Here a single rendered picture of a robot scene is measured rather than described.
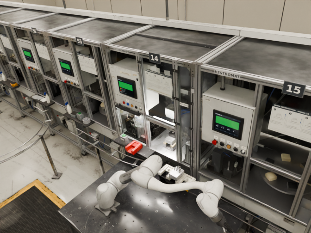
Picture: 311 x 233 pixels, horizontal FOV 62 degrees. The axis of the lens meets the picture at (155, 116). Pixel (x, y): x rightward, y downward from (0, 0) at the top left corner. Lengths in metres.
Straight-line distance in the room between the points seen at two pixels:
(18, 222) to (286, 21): 5.31
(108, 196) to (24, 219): 1.63
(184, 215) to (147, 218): 0.35
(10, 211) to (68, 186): 0.77
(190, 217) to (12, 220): 2.37
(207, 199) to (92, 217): 1.26
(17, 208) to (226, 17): 5.02
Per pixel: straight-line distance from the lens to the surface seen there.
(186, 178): 2.63
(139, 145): 2.88
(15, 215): 4.03
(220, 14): 5.92
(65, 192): 3.99
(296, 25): 5.45
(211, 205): 1.89
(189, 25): 2.91
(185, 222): 2.55
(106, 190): 2.53
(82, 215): 2.76
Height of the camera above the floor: 2.79
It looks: 33 degrees down
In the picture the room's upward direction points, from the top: 5 degrees counter-clockwise
